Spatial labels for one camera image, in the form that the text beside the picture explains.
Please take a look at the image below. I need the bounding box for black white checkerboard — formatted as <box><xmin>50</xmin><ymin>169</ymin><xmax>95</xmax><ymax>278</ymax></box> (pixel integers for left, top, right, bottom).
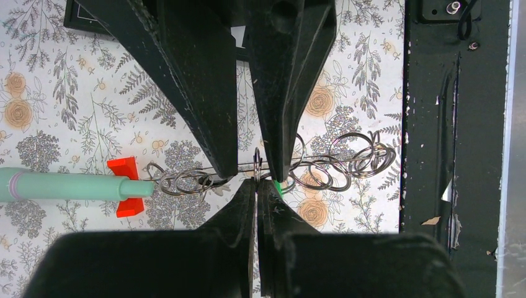
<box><xmin>63</xmin><ymin>0</ymin><xmax>249</xmax><ymax>62</ymax></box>

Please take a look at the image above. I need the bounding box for red rolling pin stand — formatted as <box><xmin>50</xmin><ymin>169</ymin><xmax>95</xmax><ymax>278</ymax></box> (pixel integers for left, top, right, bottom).
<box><xmin>107</xmin><ymin>156</ymin><xmax>145</xmax><ymax>218</ymax></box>

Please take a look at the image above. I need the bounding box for green key tag with key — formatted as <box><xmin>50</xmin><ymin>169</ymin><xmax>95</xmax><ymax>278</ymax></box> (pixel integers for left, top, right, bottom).
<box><xmin>273</xmin><ymin>180</ymin><xmax>283</xmax><ymax>198</ymax></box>

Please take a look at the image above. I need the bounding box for teal rolling pin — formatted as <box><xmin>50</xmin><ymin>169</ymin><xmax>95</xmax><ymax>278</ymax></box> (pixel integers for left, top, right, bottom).
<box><xmin>1</xmin><ymin>168</ymin><xmax>154</xmax><ymax>202</ymax></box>

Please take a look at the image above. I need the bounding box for silver carabiner keyring with chain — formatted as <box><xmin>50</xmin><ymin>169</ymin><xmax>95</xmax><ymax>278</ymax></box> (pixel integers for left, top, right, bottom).
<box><xmin>144</xmin><ymin>132</ymin><xmax>396</xmax><ymax>197</ymax></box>

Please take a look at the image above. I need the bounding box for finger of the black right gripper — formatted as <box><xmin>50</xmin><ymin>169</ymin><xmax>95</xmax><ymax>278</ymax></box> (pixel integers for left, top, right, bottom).
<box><xmin>80</xmin><ymin>1</ymin><xmax>238</xmax><ymax>178</ymax></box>
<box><xmin>244</xmin><ymin>1</ymin><xmax>337</xmax><ymax>182</ymax></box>

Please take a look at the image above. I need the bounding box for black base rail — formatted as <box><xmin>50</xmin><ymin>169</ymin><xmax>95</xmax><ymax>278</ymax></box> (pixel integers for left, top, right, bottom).
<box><xmin>399</xmin><ymin>1</ymin><xmax>510</xmax><ymax>297</ymax></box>

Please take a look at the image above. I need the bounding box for black key tag with key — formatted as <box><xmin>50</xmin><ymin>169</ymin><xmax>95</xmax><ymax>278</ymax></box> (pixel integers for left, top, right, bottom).
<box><xmin>197</xmin><ymin>174</ymin><xmax>233</xmax><ymax>190</ymax></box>

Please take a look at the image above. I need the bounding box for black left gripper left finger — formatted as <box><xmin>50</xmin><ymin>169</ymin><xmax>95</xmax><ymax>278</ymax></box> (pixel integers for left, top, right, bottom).
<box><xmin>23</xmin><ymin>179</ymin><xmax>256</xmax><ymax>297</ymax></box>

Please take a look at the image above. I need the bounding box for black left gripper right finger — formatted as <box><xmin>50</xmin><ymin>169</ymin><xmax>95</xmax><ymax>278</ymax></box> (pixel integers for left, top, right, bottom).
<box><xmin>257</xmin><ymin>180</ymin><xmax>466</xmax><ymax>297</ymax></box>

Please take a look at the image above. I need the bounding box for floral patterned table mat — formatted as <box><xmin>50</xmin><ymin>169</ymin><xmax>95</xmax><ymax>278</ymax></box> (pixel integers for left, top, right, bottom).
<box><xmin>1</xmin><ymin>1</ymin><xmax>405</xmax><ymax>297</ymax></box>

